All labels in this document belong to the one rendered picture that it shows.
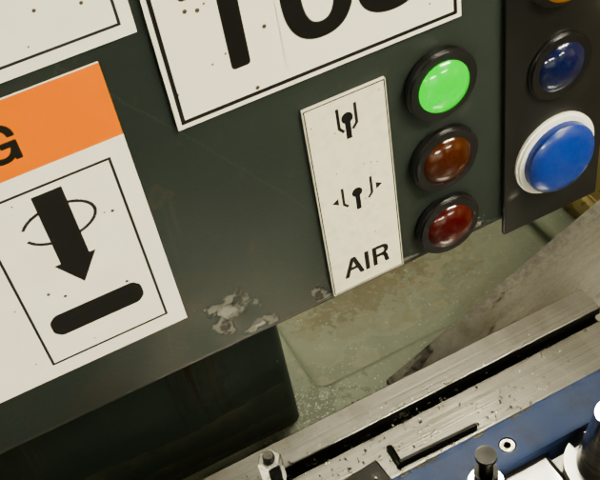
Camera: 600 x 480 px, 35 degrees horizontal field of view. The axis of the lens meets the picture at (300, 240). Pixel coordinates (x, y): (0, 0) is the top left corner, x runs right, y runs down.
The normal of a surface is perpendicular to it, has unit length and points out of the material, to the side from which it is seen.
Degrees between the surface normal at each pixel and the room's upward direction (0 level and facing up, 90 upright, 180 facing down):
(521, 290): 25
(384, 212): 90
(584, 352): 0
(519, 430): 0
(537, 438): 0
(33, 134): 90
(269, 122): 90
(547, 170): 90
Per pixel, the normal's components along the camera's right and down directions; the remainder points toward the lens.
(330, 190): 0.43, 0.58
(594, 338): -0.14, -0.71
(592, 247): -0.50, -0.48
